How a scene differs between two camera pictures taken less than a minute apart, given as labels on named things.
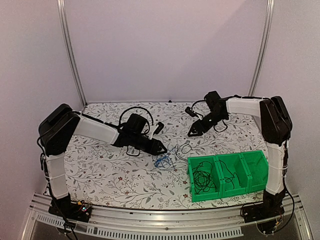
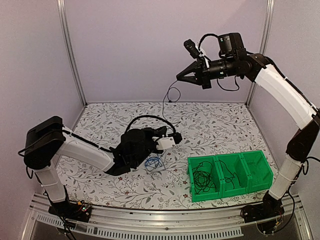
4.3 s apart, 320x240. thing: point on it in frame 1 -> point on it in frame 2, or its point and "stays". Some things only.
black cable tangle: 178,147 -> 171,101
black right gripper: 195,126 -> 196,67
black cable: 230,179 stays
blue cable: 156,162 -> 153,161
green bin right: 257,168 stays
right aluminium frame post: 266,40 stays
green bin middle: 235,177 stays
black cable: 202,177 stays
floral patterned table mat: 99,174 stays
